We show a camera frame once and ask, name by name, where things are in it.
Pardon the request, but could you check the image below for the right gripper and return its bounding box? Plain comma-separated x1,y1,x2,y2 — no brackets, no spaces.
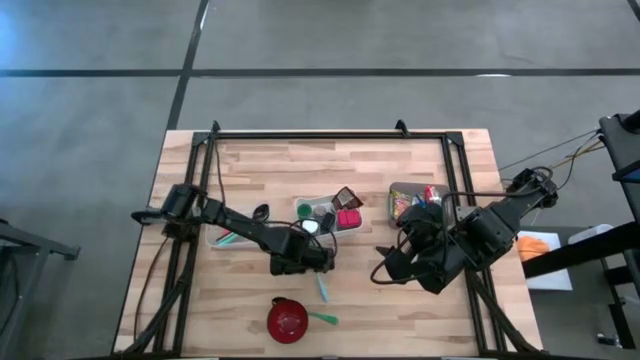
375,239,469,296

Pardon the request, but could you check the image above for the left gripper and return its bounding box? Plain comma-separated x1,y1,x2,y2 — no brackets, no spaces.
269,233,336,277

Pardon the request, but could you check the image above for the spoon with light-blue handle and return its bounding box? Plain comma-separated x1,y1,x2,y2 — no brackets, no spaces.
316,272,332,304

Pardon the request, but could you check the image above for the red spice box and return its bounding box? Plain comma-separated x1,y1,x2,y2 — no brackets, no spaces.
337,208,363,231

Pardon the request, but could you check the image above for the yellow ramen noodle packet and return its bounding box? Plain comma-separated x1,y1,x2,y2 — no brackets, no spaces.
390,188,414,221

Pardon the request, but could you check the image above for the brown packet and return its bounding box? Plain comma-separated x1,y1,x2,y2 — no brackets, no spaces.
331,185,365,211

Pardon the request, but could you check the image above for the red bowl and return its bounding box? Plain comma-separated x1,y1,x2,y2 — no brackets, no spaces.
265,298,310,345

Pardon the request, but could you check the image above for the red and white noodle packet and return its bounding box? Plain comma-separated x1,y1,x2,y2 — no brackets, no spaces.
423,184,444,206

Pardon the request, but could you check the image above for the clear plastic bin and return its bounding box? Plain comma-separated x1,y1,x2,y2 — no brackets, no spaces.
204,201,275,251

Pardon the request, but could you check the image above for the white plastic bin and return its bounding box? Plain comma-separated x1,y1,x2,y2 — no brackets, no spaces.
293,192,365,239

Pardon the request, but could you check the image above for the orange object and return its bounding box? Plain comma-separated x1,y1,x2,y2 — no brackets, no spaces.
516,235,551,263

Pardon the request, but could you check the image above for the white paper sheet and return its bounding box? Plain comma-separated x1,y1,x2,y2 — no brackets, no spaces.
513,229,574,292

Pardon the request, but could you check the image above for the white box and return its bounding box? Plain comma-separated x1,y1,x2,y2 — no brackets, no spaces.
568,223,615,246

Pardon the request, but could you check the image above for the black equipment cart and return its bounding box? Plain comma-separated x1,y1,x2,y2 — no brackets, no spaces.
522,108,640,351

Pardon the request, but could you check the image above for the grey side table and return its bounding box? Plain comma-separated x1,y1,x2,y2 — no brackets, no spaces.
0,214,82,351

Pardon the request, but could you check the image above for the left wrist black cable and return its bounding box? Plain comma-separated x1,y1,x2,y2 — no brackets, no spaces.
272,218,340,259

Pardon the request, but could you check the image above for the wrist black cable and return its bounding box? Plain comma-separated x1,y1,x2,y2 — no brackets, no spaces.
272,218,340,259
369,166,555,287

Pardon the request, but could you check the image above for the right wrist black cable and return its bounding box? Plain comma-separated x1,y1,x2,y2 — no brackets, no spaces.
369,166,555,287

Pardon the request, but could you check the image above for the gold spoon with green handle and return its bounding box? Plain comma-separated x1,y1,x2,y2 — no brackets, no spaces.
271,297,341,327

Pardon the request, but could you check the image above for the black metal frame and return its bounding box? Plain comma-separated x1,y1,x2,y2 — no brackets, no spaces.
119,119,546,359

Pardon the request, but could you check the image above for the black cable at arm base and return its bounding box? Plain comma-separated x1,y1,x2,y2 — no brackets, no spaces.
213,142,227,206

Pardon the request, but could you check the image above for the brown cable on table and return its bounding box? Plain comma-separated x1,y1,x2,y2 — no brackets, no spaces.
132,235,171,342

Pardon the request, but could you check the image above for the cable bundle to cart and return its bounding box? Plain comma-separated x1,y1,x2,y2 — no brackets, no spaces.
499,128,604,191

